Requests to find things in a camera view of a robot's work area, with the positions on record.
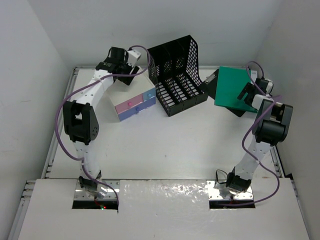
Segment purple wide drawer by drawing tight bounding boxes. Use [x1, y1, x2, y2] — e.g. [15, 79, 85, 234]
[118, 97, 156, 121]

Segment black mesh file organizer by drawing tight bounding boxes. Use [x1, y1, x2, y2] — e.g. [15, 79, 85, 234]
[148, 35, 208, 117]

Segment green folder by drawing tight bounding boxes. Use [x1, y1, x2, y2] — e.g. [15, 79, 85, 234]
[214, 66, 257, 113]

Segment metal base plate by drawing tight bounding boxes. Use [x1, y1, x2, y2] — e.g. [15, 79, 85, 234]
[73, 179, 120, 201]
[206, 180, 254, 201]

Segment light blue small drawer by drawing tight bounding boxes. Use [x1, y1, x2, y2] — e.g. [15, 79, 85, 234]
[142, 87, 156, 102]

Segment black clipboard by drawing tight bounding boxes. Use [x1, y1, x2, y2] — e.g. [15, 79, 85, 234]
[199, 69, 245, 118]

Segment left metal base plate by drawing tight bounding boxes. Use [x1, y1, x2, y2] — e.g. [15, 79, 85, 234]
[73, 179, 120, 201]

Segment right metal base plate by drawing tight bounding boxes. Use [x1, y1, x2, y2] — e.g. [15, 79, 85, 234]
[206, 180, 254, 201]

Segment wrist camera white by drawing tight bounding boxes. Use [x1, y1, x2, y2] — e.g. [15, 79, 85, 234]
[264, 78, 274, 95]
[127, 49, 141, 67]

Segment white front cover board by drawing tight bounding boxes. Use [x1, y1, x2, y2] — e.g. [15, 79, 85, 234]
[19, 179, 309, 240]

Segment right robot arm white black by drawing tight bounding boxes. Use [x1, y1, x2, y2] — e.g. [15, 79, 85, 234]
[225, 76, 294, 195]

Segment aluminium table frame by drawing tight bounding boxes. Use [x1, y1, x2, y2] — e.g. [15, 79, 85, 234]
[7, 65, 300, 240]

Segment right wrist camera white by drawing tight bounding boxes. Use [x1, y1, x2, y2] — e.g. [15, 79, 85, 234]
[264, 78, 274, 95]

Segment pink small drawer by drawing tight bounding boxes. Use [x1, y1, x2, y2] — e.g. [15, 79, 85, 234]
[115, 94, 144, 114]

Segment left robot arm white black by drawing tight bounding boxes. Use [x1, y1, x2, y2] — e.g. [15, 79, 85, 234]
[62, 47, 141, 195]

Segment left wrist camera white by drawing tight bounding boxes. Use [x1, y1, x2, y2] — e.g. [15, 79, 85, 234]
[127, 49, 141, 67]

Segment white drawer box pastel drawers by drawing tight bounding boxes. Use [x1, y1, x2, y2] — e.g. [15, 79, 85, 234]
[106, 71, 156, 119]

